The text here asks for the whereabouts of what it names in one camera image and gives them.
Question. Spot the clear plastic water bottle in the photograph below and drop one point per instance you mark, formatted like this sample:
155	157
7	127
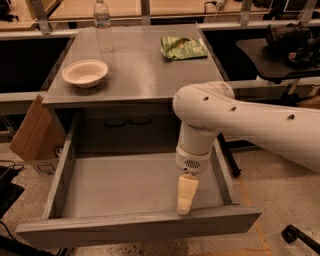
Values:
102	22

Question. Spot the black equipment at left edge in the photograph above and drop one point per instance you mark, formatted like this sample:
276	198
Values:
9	192

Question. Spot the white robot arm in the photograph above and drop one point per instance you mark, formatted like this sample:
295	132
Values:
208	109

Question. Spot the grey top drawer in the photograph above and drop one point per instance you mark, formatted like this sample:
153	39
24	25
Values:
120	185

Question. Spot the black bag on chair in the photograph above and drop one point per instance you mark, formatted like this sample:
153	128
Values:
300	45

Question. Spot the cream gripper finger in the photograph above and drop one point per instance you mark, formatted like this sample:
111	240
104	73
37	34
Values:
187	187

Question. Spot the cardboard box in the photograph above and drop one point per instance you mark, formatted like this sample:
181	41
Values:
39	139

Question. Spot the grey drawer cabinet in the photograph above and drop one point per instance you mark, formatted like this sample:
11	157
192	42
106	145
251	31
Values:
130	110

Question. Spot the white paper bowl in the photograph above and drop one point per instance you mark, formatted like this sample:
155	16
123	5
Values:
85	73

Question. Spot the black stand leg left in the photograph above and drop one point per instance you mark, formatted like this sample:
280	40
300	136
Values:
64	252

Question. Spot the black caster leg right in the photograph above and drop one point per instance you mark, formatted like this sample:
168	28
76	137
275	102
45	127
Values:
291	233

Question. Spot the green chip bag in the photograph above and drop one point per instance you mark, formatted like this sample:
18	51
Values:
182	48

